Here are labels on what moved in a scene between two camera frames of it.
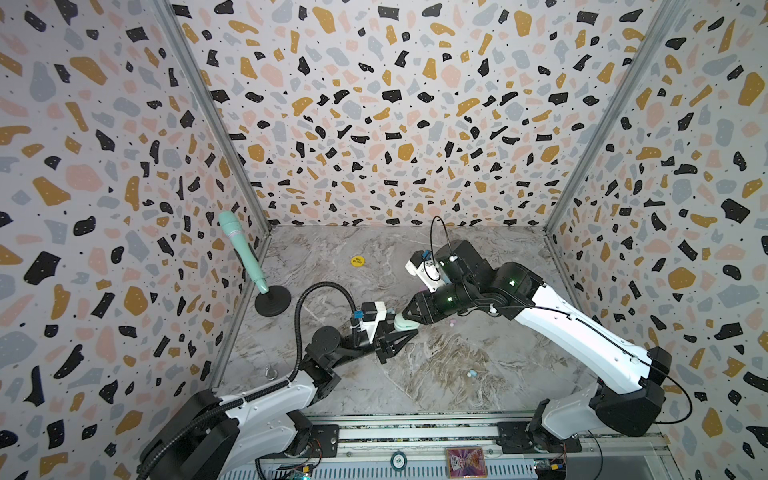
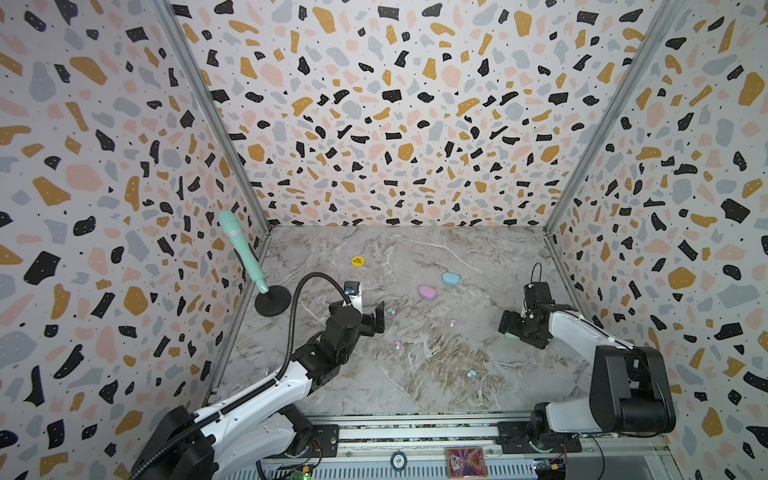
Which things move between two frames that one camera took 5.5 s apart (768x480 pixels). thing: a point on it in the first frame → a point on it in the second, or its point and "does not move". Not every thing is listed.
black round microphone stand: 274,302 does not move
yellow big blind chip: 357,261 does not move
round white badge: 398,460 does not move
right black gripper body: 421,305 → 517,324
